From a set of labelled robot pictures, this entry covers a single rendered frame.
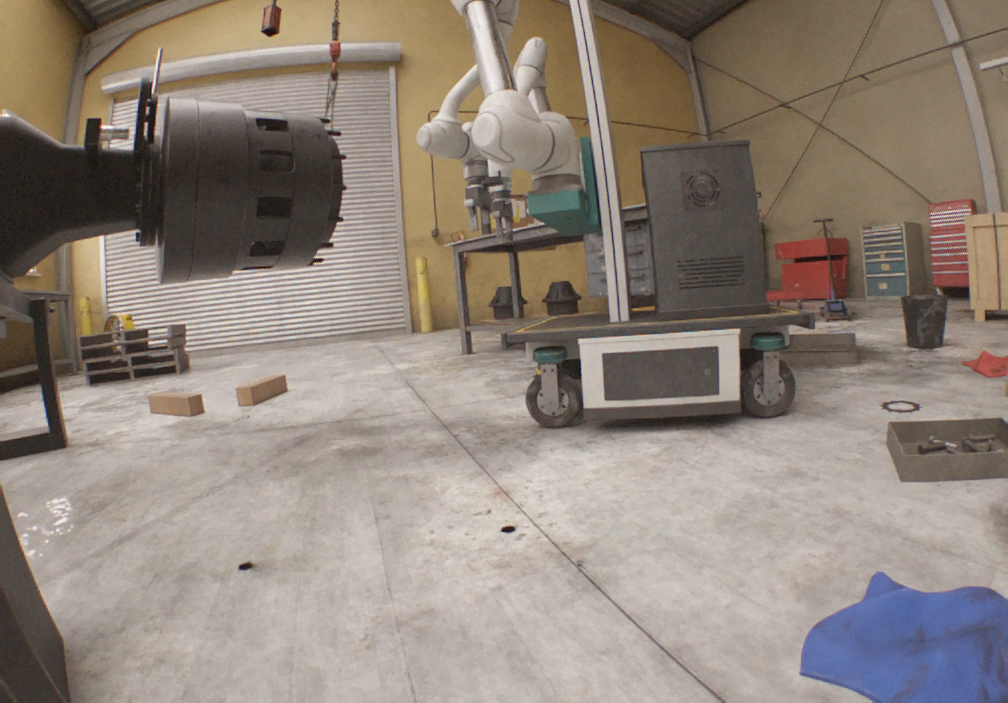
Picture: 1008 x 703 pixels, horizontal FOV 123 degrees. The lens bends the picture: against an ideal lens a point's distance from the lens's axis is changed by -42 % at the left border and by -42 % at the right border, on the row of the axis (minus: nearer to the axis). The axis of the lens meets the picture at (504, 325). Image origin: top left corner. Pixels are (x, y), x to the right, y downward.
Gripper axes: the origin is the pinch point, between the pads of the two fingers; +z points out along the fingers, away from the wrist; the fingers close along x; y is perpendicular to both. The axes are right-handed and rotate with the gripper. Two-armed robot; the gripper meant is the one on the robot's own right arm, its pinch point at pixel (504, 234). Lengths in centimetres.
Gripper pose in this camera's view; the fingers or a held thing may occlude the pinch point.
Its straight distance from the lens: 190.2
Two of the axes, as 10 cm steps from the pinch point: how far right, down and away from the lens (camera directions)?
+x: 3.0, -0.9, 9.5
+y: 9.5, -0.6, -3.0
